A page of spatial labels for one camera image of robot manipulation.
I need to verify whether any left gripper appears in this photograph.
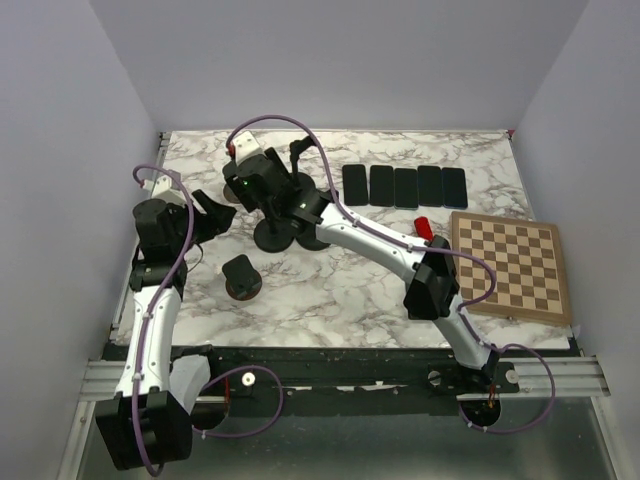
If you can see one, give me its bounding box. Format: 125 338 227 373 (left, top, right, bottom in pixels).
168 188 237 254

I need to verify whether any black clamp stand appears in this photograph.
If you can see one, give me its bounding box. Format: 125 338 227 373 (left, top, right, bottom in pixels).
296 232 330 251

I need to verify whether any black phone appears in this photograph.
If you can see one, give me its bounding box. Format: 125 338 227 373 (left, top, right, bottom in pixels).
394 168 419 210
442 168 468 209
342 164 369 206
369 165 395 207

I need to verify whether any teal phone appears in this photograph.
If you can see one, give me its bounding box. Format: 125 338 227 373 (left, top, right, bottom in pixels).
417 165 443 207

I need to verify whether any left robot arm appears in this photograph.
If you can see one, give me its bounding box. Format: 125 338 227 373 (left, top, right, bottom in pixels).
95 190 236 471

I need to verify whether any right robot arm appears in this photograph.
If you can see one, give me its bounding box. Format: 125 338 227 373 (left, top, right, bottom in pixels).
223 148 499 392

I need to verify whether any red cylinder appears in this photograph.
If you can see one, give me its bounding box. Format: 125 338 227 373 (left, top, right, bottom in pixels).
414 216 434 242

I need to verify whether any wooden chessboard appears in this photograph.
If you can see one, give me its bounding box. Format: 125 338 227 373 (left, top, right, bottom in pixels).
450 211 572 327

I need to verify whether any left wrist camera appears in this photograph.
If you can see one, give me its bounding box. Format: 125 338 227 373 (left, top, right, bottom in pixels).
142 174 186 206

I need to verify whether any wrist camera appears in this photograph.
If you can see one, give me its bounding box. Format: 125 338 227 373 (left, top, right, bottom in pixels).
227 131 264 164
142 174 186 206

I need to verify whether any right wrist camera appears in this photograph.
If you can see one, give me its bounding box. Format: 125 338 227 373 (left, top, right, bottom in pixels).
227 131 264 164

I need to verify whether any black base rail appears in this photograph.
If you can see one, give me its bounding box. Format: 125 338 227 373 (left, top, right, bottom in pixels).
164 344 521 419

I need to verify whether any aluminium frame rail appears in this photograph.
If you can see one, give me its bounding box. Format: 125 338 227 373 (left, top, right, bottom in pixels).
57 352 611 480

